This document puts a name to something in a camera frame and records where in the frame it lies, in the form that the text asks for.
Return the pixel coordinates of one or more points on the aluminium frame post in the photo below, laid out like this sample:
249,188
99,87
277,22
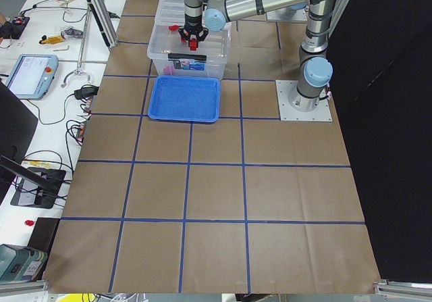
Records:
104,23

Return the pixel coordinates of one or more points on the clear ribbed box lid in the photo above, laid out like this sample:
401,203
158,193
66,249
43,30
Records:
172,12

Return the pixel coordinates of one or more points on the black power adapter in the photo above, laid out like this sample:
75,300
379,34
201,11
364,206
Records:
86,91

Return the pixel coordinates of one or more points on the silver hex key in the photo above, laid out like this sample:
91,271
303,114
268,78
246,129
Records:
65,48

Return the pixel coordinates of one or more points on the blue plastic tray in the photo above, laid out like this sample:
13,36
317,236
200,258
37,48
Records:
185,99

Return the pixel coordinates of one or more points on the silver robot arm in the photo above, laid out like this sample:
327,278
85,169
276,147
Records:
313,48

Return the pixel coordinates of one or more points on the blue teach pendant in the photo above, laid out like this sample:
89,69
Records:
32,75

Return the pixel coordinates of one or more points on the clear plastic storage box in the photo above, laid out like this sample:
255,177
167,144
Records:
172,55

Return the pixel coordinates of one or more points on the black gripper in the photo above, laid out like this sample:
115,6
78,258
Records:
192,23

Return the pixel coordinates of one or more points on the green device box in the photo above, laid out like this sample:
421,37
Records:
20,264

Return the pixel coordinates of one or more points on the long reach grabber tool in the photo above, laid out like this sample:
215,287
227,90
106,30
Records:
79,71

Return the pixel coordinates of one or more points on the black monitor stand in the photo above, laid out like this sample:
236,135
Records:
34,187

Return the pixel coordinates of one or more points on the yellow black small tool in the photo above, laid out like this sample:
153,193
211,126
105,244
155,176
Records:
51,39

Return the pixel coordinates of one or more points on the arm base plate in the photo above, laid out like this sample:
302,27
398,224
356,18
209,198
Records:
293,107

